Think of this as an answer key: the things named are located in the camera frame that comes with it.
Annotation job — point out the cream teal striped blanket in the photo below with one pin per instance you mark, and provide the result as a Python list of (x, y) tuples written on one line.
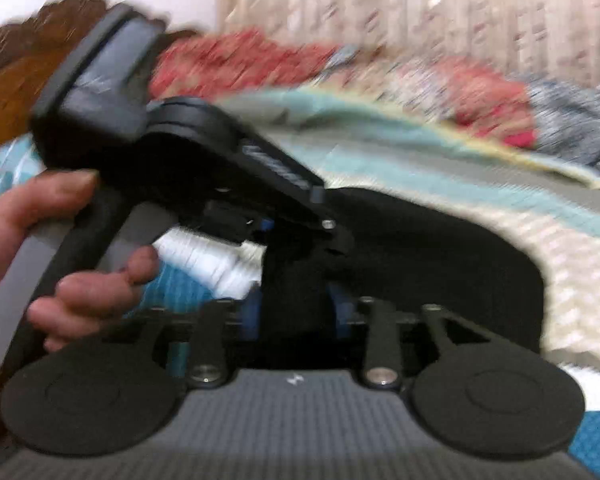
[(555, 270)]

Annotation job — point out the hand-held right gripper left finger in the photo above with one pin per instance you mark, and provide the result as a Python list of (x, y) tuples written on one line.
[(250, 321)]

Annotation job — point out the wooden headboard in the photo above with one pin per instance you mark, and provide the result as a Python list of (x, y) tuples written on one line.
[(10, 45)]

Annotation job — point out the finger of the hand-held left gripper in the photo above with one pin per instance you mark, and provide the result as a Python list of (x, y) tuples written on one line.
[(338, 240)]

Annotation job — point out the grey patterned cloth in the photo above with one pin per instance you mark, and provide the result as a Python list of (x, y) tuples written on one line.
[(575, 120)]

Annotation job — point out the person's left hand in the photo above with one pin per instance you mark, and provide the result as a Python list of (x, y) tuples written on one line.
[(25, 210)]

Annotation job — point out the red white printed cloth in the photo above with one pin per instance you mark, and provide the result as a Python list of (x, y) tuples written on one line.
[(280, 65)]

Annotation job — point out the black pants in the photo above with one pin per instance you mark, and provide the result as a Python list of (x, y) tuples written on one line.
[(430, 260)]

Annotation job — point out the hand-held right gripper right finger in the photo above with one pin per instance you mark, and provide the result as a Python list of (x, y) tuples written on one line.
[(337, 310)]

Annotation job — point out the patterned beige curtain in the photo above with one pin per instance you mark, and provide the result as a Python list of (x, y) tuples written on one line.
[(430, 10)]

